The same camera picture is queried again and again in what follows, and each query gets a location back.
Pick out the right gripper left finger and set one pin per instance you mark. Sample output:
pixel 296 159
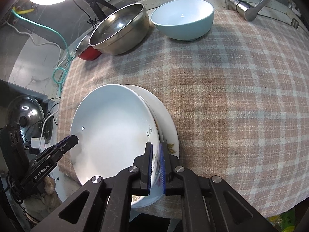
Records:
pixel 103 204

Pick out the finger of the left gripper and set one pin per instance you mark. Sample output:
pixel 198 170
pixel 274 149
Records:
pixel 64 146

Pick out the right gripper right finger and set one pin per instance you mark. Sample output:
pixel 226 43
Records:
pixel 208 204

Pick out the white oval leaf-pattern dish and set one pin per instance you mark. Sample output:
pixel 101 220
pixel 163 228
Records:
pixel 113 125

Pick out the white plate small pink flowers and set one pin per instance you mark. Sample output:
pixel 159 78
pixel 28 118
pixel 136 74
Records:
pixel 167 133

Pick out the chrome kitchen faucet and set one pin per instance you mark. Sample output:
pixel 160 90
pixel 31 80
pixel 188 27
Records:
pixel 244 9

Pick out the gloved left hand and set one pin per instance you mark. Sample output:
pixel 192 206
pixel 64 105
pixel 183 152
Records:
pixel 39 206

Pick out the white plug adapter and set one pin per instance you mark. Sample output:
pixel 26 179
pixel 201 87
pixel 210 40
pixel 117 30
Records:
pixel 38 143

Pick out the red steel-lined bowl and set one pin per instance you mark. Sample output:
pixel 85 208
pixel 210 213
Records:
pixel 84 51

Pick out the plaid beige table cloth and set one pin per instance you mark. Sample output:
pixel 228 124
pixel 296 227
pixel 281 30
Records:
pixel 238 97

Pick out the stainless steel mixing bowl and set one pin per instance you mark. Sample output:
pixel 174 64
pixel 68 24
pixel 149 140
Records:
pixel 122 30

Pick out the black mini tripod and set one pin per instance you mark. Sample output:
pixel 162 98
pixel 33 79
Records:
pixel 94 5

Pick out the light blue ceramic bowl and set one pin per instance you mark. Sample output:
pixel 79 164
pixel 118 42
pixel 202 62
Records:
pixel 184 20

